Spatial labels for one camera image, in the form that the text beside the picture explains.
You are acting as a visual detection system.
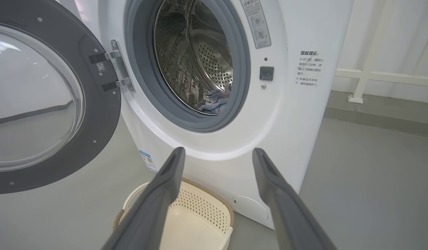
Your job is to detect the chrome door hinge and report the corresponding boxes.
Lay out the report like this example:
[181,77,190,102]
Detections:
[88,39,135,92]

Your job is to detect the black door latch socket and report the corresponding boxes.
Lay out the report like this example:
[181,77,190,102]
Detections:
[259,66,274,81]

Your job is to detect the cream perforated laundry basket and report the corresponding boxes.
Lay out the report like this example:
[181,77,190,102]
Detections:
[113,178,235,250]

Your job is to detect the blue patterned garment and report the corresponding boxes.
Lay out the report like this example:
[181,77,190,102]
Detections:
[198,90,231,115]

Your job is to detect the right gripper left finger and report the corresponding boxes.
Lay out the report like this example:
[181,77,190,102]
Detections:
[101,147,186,250]

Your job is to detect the grey rubber door gasket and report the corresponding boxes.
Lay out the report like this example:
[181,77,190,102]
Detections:
[124,0,252,133]

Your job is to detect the blue white energy label sticker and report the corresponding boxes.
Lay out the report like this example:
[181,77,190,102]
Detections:
[139,150,159,173]

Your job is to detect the white metal railing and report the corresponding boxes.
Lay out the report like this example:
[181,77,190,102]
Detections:
[334,0,428,104]

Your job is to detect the steel washer drum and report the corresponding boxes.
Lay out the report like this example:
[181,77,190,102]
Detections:
[153,0,234,116]

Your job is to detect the white front-load washing machine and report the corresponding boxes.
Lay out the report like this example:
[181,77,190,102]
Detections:
[56,0,355,230]

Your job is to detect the round white filter cover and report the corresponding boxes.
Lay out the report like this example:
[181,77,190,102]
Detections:
[232,195,270,222]

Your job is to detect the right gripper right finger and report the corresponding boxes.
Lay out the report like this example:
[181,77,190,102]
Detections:
[252,148,338,250]

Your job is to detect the black round glass washer door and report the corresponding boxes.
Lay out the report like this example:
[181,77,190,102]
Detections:
[0,0,122,195]

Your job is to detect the grey warning sticker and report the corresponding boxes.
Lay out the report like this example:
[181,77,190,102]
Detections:
[239,0,272,49]

